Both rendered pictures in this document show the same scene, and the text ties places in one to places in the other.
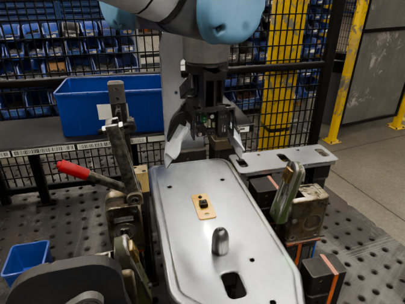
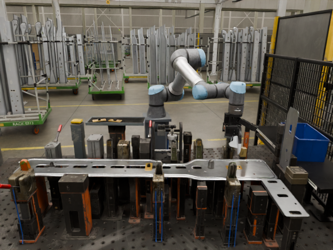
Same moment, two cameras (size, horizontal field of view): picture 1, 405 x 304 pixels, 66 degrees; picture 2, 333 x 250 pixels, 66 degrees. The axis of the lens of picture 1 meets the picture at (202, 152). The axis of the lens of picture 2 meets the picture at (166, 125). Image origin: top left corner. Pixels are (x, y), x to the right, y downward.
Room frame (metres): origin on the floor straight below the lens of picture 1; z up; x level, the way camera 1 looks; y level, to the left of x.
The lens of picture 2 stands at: (0.48, -1.32, 1.66)
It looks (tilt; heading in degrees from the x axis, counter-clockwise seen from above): 18 degrees down; 104
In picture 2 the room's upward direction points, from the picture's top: straight up
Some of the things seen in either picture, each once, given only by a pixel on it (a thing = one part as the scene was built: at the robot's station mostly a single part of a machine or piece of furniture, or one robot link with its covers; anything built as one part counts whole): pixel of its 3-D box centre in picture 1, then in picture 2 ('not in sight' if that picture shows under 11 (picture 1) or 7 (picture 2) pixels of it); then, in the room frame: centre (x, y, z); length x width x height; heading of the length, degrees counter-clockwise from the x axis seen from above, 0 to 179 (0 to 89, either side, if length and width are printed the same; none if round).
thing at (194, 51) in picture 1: (208, 49); (236, 108); (0.52, -0.01, 1.33); 0.08 x 0.08 x 0.05
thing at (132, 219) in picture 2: not in sight; (135, 191); (0.01, -0.13, 0.84); 0.17 x 0.06 x 0.29; 104
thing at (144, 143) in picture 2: not in sight; (145, 168); (0.00, 0.07, 0.89); 0.13 x 0.11 x 0.38; 104
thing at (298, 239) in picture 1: (295, 251); (230, 211); (0.53, -0.22, 0.87); 0.12 x 0.09 x 0.35; 104
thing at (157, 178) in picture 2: not in sight; (158, 206); (0.18, -0.27, 0.87); 0.12 x 0.09 x 0.35; 104
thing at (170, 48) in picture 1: (183, 92); (288, 139); (0.79, 0.05, 1.17); 0.12 x 0.01 x 0.34; 104
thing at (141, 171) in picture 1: (146, 231); (240, 175); (0.58, 0.14, 0.88); 0.04 x 0.04 x 0.36; 14
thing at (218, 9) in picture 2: not in sight; (217, 40); (-0.29, 11.80, 1.64); 0.91 x 0.36 x 3.28; 112
